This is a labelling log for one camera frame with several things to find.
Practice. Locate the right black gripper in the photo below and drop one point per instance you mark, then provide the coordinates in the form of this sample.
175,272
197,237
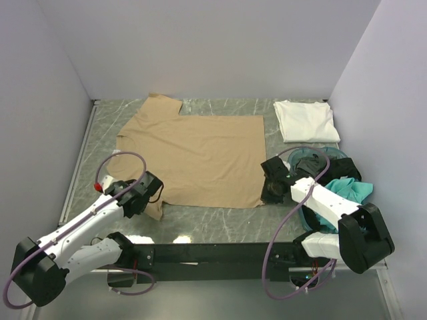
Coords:
266,197

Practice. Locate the tan t shirt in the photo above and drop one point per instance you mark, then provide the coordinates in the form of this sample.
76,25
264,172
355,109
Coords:
203,160

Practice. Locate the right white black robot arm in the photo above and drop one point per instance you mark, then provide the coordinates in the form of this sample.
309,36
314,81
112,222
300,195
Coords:
363,238

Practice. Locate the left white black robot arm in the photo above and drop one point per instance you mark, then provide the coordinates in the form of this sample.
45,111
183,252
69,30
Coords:
43,268

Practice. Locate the teal plastic laundry basket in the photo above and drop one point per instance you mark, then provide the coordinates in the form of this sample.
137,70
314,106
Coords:
331,152

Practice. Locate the grey t shirt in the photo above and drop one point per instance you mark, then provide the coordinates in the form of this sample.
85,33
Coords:
312,166

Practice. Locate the folded white t shirt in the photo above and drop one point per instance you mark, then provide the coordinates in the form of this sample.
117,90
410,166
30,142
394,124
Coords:
306,122

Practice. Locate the black t shirt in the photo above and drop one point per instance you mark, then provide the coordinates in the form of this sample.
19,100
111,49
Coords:
345,167

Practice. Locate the teal t shirt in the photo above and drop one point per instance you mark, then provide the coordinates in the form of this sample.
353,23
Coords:
349,188

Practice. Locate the black base beam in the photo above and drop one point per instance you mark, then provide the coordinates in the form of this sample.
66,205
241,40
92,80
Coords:
215,261

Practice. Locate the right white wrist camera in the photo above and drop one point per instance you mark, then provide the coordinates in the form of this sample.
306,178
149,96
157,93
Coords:
287,165

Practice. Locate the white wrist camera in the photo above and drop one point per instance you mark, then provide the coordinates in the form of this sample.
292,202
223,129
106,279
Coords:
103,184
287,165

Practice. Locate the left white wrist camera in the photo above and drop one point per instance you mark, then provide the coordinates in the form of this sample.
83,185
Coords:
103,184

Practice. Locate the aluminium rail frame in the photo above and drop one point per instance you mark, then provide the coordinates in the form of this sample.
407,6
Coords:
71,190

